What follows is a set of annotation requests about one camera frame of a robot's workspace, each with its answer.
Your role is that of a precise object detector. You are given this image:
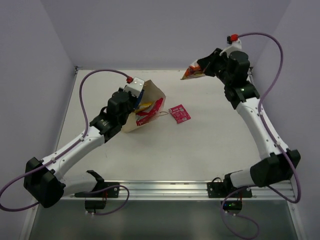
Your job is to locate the blue snack packet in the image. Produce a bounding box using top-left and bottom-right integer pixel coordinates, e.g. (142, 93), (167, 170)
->
(134, 89), (145, 109)

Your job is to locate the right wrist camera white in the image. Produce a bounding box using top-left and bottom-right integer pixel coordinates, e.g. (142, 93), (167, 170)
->
(219, 34), (242, 56)

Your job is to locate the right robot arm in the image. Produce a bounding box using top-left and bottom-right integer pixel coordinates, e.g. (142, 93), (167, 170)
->
(197, 48), (301, 197)

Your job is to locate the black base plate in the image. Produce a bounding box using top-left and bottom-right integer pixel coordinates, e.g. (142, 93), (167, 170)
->
(74, 170), (120, 198)
(206, 177), (253, 199)

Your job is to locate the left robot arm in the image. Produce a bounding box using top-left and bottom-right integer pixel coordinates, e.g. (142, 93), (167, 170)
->
(23, 85), (144, 208)

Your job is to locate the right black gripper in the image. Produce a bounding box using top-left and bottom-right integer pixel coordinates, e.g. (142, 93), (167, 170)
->
(197, 47), (234, 87)

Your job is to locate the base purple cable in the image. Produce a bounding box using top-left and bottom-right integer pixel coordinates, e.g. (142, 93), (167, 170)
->
(84, 183), (131, 218)
(219, 187), (260, 238)

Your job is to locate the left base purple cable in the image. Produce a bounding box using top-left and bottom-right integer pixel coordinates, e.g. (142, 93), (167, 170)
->
(84, 183), (131, 218)

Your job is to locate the small red snack packet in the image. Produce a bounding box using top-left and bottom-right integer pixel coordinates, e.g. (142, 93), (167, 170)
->
(169, 104), (191, 124)

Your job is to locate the orange snack packet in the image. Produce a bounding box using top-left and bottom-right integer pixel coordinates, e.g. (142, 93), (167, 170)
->
(181, 61), (205, 80)

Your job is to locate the magenta large snack packet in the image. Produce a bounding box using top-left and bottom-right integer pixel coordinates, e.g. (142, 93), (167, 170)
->
(134, 97), (164, 126)

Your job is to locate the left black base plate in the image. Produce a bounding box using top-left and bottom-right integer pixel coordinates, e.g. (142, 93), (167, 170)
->
(74, 170), (120, 198)

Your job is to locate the yellow snack packet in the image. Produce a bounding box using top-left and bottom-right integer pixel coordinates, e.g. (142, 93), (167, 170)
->
(134, 101), (153, 114)

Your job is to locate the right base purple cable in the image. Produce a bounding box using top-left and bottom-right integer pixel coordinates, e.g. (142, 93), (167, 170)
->
(219, 187), (260, 238)

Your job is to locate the brown paper bag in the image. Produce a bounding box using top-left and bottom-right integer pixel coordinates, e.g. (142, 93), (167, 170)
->
(121, 80), (166, 133)

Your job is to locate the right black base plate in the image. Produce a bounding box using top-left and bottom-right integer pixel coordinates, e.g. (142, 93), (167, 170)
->
(206, 177), (253, 199)

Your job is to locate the aluminium rail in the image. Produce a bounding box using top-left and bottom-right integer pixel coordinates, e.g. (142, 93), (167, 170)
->
(53, 178), (295, 203)

